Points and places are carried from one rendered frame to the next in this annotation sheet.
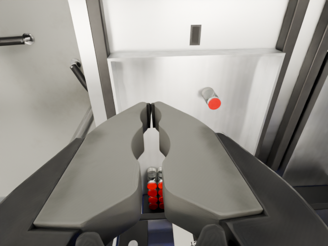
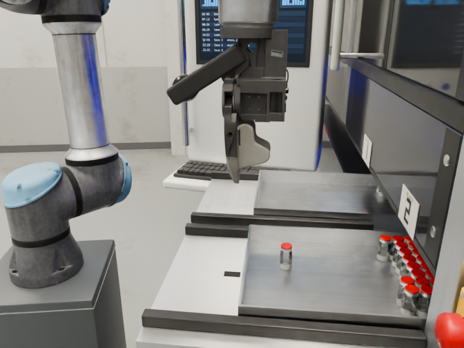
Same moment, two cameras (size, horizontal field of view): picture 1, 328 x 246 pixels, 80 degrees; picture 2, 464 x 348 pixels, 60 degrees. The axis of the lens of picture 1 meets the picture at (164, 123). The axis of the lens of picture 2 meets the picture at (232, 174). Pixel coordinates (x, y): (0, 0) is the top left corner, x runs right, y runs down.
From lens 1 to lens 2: 57 cm
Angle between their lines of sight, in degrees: 74
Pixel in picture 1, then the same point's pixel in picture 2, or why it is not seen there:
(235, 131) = (329, 250)
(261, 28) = (233, 245)
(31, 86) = not seen: outside the picture
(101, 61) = (242, 320)
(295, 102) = (293, 221)
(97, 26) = (210, 316)
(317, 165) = (364, 207)
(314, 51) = (253, 220)
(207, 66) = (259, 267)
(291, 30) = (235, 228)
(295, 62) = not seen: hidden behind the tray
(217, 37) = (235, 263)
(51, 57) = not seen: outside the picture
